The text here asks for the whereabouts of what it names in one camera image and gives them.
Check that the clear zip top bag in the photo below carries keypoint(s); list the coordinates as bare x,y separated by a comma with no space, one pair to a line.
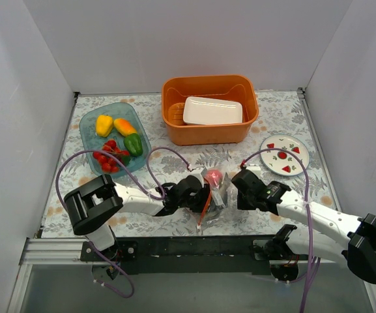
206,219

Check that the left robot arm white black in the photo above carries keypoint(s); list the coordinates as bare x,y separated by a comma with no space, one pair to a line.
90,206

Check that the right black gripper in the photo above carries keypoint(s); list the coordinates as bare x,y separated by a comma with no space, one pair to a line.
240,190

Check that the watermelon pattern round plate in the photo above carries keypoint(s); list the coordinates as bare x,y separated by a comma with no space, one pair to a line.
280,158

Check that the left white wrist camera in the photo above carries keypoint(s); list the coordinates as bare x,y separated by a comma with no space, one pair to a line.
198,171

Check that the orange plastic bin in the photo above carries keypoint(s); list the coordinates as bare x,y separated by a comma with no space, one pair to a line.
224,87

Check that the white rectangular tray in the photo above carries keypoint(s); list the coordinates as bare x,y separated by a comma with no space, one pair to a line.
211,111

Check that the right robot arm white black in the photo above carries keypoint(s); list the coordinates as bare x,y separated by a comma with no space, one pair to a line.
332,235

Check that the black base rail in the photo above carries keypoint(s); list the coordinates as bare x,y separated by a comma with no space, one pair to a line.
197,254

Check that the floral table mat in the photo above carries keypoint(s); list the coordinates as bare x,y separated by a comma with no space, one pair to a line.
280,112

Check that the red fake strawberries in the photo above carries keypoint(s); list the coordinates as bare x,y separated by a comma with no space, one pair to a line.
106,162

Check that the orange yellow fake mango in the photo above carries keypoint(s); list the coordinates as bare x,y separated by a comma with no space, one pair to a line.
124,127

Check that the yellow fake bell pepper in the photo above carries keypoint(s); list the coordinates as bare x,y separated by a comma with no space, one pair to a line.
104,125

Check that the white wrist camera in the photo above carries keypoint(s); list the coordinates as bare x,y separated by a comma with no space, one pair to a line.
252,167
198,171

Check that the green fake bell pepper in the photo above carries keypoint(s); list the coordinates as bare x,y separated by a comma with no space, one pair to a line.
133,145

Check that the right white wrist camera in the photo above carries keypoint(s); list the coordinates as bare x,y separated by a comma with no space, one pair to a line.
252,167

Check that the pink fake peach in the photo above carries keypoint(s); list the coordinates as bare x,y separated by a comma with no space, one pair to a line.
214,177

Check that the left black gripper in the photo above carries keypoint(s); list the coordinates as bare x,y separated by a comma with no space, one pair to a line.
204,198

